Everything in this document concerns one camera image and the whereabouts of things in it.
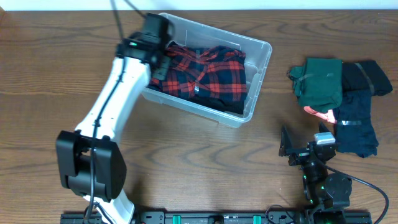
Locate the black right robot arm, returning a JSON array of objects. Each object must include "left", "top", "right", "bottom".
[{"left": 279, "top": 123, "right": 352, "bottom": 224}]

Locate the black garment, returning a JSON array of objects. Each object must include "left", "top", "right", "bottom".
[
  {"left": 189, "top": 96, "right": 244, "bottom": 114},
  {"left": 342, "top": 60, "right": 393, "bottom": 96}
]

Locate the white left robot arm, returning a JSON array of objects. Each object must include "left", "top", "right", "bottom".
[{"left": 55, "top": 13, "right": 174, "bottom": 223}]

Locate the clear plastic storage bin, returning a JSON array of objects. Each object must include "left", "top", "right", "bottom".
[{"left": 142, "top": 12, "right": 272, "bottom": 128}]

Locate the dark green garment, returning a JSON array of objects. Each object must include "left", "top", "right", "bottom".
[{"left": 287, "top": 58, "right": 343, "bottom": 113}]

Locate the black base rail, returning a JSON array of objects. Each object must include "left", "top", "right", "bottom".
[{"left": 60, "top": 210, "right": 373, "bottom": 224}]

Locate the red navy plaid shirt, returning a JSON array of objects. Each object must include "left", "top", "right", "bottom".
[{"left": 148, "top": 42, "right": 247, "bottom": 103}]

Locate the salmon pink garment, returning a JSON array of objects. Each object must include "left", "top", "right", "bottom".
[{"left": 304, "top": 106, "right": 337, "bottom": 124}]

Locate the navy garment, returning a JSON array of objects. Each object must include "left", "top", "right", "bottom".
[{"left": 333, "top": 90, "right": 379, "bottom": 158}]

